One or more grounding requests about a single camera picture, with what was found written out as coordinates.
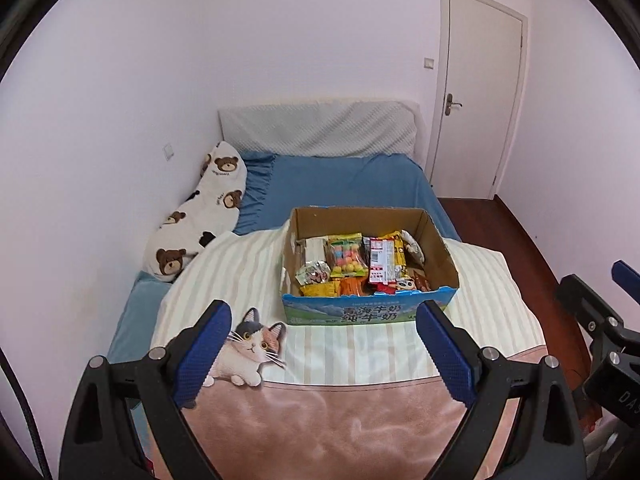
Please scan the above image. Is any bear print pillow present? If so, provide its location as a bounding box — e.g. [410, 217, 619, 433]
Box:
[144, 141, 247, 282]

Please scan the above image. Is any colourful candy ball packet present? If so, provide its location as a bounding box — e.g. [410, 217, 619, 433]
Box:
[327, 232, 366, 278]

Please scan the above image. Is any red white label packet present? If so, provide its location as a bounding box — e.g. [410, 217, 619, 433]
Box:
[367, 237, 398, 286]

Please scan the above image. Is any cardboard box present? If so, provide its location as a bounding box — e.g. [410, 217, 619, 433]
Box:
[280, 206, 460, 327]

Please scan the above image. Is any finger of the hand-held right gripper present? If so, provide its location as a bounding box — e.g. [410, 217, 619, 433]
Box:
[612, 260, 640, 306]
[556, 274, 640, 434]

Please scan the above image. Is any white headboard cushion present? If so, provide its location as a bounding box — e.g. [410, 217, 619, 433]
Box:
[217, 100, 420, 158]

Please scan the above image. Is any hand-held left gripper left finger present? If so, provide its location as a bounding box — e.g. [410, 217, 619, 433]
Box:
[59, 299, 233, 480]

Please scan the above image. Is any striped blanket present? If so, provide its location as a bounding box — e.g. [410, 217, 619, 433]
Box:
[140, 222, 551, 480]

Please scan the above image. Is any flat yellow snack packet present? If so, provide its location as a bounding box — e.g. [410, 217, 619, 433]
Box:
[300, 282, 341, 299]

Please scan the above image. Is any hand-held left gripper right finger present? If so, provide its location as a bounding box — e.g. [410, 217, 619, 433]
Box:
[416, 300, 587, 480]

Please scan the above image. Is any white door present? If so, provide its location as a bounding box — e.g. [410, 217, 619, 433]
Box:
[425, 0, 529, 201]

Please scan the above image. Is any small silver snack packet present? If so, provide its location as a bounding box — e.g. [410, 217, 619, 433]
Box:
[296, 260, 331, 286]

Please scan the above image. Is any black cable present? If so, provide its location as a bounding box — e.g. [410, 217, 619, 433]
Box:
[0, 350, 53, 480]

